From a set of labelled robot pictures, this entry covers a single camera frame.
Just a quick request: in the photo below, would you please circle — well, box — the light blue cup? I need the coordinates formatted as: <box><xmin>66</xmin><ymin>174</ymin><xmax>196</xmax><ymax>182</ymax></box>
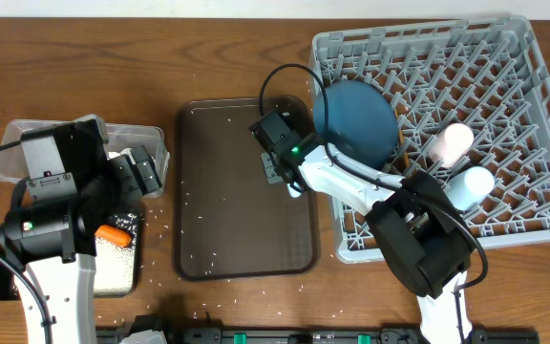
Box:
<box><xmin>446</xmin><ymin>166</ymin><xmax>495</xmax><ymax>211</ymax></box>

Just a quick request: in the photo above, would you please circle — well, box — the wooden chopstick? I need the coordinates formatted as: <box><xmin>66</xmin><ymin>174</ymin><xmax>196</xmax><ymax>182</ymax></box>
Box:
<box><xmin>394</xmin><ymin>109</ymin><xmax>410</xmax><ymax>169</ymax></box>

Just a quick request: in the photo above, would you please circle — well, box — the orange carrot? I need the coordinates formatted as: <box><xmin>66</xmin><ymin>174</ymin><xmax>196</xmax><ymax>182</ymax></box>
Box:
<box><xmin>95</xmin><ymin>225</ymin><xmax>133</xmax><ymax>247</ymax></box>

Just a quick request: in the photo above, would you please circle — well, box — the light blue plastic knife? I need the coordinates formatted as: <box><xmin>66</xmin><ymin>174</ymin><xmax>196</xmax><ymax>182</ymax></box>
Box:
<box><xmin>287</xmin><ymin>183</ymin><xmax>302</xmax><ymax>198</ymax></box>

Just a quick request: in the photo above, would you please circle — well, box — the grey plastic dishwasher rack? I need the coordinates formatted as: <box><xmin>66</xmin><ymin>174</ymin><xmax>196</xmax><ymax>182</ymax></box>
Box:
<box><xmin>309</xmin><ymin>16</ymin><xmax>550</xmax><ymax>248</ymax></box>

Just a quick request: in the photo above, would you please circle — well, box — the pink cup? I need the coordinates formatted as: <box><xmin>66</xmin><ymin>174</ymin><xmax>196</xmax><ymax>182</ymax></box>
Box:
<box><xmin>429</xmin><ymin>123</ymin><xmax>475</xmax><ymax>168</ymax></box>

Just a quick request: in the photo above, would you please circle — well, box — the brown serving tray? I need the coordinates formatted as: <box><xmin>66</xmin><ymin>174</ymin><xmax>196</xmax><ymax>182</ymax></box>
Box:
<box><xmin>174</xmin><ymin>98</ymin><xmax>320</xmax><ymax>282</ymax></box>

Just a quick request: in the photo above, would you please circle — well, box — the white napkin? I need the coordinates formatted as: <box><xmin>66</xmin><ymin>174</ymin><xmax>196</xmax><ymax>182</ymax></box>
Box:
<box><xmin>107</xmin><ymin>148</ymin><xmax>133</xmax><ymax>160</ymax></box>

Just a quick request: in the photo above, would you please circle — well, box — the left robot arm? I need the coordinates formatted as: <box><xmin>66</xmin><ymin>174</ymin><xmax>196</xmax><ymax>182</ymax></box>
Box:
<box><xmin>0</xmin><ymin>115</ymin><xmax>162</xmax><ymax>343</ymax></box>

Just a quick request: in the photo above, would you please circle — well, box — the clear plastic bin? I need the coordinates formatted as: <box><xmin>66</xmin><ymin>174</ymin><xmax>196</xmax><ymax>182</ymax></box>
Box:
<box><xmin>0</xmin><ymin>119</ymin><xmax>170</xmax><ymax>199</ymax></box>

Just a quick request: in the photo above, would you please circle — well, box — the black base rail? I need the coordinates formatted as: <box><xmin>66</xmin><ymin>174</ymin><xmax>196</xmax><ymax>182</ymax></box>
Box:
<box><xmin>95</xmin><ymin>325</ymin><xmax>541</xmax><ymax>344</ymax></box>

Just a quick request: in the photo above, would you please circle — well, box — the white rice pile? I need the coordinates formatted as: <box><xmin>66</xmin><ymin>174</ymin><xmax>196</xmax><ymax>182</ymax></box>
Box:
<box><xmin>92</xmin><ymin>212</ymin><xmax>138</xmax><ymax>296</ymax></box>

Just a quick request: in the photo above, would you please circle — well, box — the black plastic tray bin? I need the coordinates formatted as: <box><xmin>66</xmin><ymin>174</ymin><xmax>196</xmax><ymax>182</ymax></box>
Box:
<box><xmin>0</xmin><ymin>204</ymin><xmax>143</xmax><ymax>301</ymax></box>

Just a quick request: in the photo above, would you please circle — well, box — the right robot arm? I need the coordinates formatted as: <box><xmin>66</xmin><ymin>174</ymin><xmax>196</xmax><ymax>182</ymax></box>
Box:
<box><xmin>249</xmin><ymin>111</ymin><xmax>488</xmax><ymax>343</ymax></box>

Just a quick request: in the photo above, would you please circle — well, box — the dark blue plate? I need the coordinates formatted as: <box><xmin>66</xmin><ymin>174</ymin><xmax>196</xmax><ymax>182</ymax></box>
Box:
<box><xmin>312</xmin><ymin>80</ymin><xmax>398</xmax><ymax>170</ymax></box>

